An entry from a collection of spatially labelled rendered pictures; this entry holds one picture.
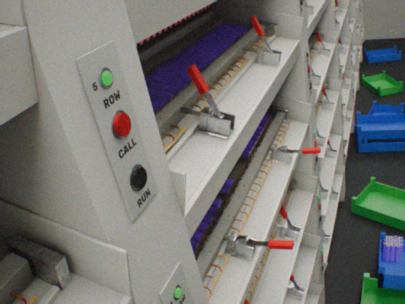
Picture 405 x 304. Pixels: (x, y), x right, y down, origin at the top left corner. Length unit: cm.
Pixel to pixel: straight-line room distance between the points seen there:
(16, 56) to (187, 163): 26
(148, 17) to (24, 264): 22
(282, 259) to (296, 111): 34
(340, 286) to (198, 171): 119
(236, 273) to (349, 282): 103
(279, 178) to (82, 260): 51
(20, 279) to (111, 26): 19
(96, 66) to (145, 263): 15
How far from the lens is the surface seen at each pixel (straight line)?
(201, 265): 55
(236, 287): 56
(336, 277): 159
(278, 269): 85
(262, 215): 67
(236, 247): 59
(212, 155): 45
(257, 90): 61
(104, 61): 27
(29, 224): 33
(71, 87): 25
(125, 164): 28
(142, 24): 33
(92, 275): 32
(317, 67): 132
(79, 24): 26
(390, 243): 160
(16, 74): 23
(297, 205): 101
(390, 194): 198
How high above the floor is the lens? 117
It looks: 27 degrees down
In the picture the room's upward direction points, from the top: 13 degrees counter-clockwise
